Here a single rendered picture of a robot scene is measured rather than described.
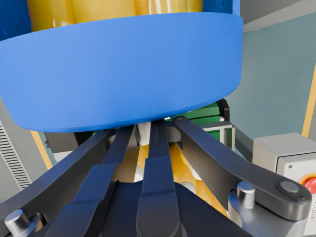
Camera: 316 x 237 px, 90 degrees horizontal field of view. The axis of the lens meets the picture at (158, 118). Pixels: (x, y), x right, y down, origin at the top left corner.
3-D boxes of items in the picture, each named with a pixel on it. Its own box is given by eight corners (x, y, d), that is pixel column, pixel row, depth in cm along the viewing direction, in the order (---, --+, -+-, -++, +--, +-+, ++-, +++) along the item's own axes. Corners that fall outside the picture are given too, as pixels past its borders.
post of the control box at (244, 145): (192, 90, 134) (279, 161, 40) (193, 95, 135) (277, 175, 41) (187, 91, 134) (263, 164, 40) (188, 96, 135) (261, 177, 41)
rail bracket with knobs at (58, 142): (95, 108, 45) (78, 122, 35) (101, 131, 47) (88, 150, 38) (61, 114, 45) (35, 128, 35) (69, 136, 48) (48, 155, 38)
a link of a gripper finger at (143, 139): (148, 145, 15) (140, 146, 15) (150, 120, 22) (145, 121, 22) (143, 116, 14) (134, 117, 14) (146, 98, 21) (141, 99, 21)
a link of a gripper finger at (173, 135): (151, 130, 13) (187, 125, 13) (152, 111, 18) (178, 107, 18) (154, 146, 13) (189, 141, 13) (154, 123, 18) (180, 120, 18)
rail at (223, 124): (227, 120, 41) (232, 124, 38) (227, 122, 41) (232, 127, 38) (77, 140, 42) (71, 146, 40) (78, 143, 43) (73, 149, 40)
